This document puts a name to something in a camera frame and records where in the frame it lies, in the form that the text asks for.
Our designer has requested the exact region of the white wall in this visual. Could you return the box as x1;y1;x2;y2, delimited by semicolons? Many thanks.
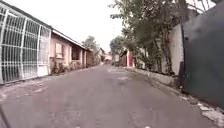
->
168;23;185;76

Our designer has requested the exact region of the white metal grille fence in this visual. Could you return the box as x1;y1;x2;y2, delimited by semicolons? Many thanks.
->
0;3;53;85

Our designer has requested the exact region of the tree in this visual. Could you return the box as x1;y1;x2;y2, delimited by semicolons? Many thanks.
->
82;35;101;54

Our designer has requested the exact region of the row of green trees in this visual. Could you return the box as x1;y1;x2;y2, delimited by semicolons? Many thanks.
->
109;0;188;76

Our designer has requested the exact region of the concrete kerb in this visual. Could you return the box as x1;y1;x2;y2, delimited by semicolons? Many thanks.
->
126;65;224;128

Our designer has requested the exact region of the dark green metal gate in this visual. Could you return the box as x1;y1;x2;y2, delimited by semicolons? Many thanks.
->
181;3;224;109

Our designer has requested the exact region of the low concrete wall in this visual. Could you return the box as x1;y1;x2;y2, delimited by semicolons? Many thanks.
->
133;67;178;87

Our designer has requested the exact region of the pink house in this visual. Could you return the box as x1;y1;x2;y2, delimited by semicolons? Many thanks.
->
49;28;96;75

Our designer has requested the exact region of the red gate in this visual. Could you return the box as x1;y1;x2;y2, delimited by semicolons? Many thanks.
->
121;49;134;68

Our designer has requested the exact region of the grey asphalt road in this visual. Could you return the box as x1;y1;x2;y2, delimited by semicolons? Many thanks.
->
0;63;224;128

